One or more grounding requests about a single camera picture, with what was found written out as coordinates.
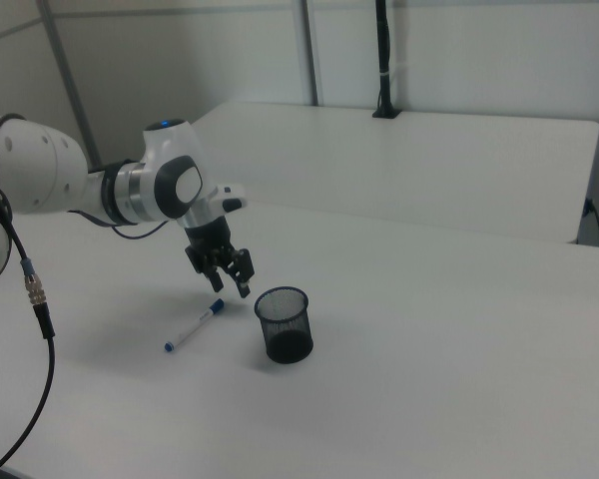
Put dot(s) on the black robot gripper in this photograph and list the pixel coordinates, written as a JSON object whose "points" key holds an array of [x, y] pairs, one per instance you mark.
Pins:
{"points": [[209, 244]]}

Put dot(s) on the white marker with blue cap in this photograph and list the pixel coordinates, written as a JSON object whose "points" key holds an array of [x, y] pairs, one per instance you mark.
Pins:
{"points": [[194, 325]]}

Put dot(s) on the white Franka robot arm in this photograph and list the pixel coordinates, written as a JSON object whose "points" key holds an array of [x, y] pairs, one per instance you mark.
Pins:
{"points": [[40, 169]]}

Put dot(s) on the black mesh pen cup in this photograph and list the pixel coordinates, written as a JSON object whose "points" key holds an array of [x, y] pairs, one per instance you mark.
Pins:
{"points": [[289, 344]]}

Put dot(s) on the white neighbouring table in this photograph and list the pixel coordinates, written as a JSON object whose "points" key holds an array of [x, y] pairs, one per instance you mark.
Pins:
{"points": [[429, 164]]}

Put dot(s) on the grey metal frame post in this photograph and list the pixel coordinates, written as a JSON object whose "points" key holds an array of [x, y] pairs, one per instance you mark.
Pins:
{"points": [[67, 65], [312, 50]]}

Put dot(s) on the tall black camera pole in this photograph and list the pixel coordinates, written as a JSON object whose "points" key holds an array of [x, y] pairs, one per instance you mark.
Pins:
{"points": [[384, 90]]}

